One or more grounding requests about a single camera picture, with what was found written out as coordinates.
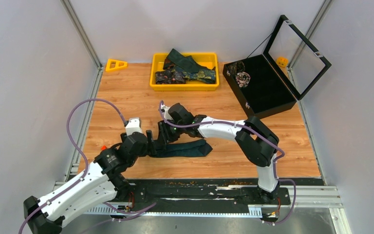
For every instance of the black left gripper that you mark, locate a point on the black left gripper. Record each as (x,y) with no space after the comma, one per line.
(151,148)

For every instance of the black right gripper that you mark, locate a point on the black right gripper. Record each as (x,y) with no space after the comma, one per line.
(164,137)

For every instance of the dark green tie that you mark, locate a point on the dark green tie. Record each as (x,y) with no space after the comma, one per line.
(188,64)
(198,148)

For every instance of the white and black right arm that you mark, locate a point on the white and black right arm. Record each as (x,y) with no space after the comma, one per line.
(257,142)

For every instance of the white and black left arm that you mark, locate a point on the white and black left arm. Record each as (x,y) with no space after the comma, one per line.
(100,182)

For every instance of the dark patterned tie in bin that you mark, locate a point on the dark patterned tie in bin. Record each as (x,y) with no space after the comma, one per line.
(169,77)

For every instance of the blue floral tie in bin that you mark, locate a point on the blue floral tie in bin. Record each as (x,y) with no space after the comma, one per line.
(205,75)

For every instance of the dark green tie in bin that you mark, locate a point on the dark green tie in bin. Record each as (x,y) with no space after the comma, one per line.
(188,64)

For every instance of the yellow plastic bin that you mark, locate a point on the yellow plastic bin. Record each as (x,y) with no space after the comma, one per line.
(207,59)

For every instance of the yellow triangle toy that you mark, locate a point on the yellow triangle toy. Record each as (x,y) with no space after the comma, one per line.
(113,65)

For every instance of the rolled floral tie in box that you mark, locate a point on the rolled floral tie in box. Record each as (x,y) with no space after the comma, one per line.
(243,79)

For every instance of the rolled dark tie in box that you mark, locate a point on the rolled dark tie in box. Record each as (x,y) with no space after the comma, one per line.
(235,68)

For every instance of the yellow round toy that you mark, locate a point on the yellow round toy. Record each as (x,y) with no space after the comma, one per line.
(282,61)

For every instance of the black gift box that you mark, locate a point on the black gift box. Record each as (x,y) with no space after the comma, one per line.
(275,89)

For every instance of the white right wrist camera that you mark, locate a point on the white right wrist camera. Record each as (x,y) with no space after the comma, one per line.
(165,112)

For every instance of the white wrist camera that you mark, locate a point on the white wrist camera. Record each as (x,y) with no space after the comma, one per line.
(133,126)
(165,112)

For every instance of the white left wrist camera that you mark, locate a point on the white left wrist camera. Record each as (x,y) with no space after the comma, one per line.
(133,126)

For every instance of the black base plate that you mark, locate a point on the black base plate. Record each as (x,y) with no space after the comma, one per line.
(199,196)

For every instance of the aluminium rail frame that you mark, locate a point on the aluminium rail frame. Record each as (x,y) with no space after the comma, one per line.
(305,193)

